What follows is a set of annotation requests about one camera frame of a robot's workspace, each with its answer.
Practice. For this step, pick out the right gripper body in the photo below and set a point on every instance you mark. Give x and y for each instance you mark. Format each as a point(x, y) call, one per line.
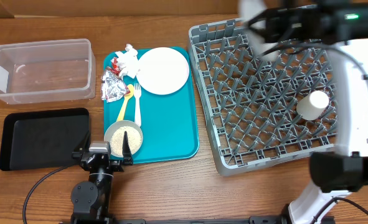
point(289, 21)

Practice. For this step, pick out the grey bowl with rice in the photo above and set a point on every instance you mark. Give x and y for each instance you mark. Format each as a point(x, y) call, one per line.
point(115, 134)

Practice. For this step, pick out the grey dishwasher rack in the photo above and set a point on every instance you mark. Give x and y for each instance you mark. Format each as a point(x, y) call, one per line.
point(250, 104)

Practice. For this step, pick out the white plastic cup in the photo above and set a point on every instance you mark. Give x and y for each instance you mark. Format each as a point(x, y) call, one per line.
point(312, 106)

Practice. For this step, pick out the white plastic fork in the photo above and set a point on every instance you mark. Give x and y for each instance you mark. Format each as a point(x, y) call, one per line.
point(137, 95)

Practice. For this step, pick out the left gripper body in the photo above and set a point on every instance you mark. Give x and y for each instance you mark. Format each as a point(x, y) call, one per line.
point(117, 165)

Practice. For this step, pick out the clear plastic bin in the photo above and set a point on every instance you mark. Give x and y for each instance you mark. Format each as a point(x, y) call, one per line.
point(46, 71)

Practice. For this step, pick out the white plate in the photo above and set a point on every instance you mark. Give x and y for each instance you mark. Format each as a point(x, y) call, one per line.
point(162, 71)

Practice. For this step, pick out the crumpled white napkin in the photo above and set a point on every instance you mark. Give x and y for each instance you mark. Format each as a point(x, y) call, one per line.
point(127, 62)

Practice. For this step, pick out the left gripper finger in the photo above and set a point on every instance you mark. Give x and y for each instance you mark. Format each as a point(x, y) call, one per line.
point(126, 151)
point(84, 142)

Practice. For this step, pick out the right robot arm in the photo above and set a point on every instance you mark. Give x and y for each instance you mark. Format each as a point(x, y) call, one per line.
point(341, 29)

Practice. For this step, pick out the crumpled foil wrapper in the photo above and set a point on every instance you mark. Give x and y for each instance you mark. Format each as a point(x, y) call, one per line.
point(113, 87)

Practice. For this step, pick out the black plastic tray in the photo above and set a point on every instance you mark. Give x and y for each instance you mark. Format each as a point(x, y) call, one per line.
point(40, 139)

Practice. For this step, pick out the grey deep plate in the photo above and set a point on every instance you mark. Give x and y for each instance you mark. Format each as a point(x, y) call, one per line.
point(259, 37)

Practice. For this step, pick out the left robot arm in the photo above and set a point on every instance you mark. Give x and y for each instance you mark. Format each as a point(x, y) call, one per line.
point(91, 198)

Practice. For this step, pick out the yellow plastic spoon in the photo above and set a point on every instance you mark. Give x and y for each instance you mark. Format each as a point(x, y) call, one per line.
point(127, 97)

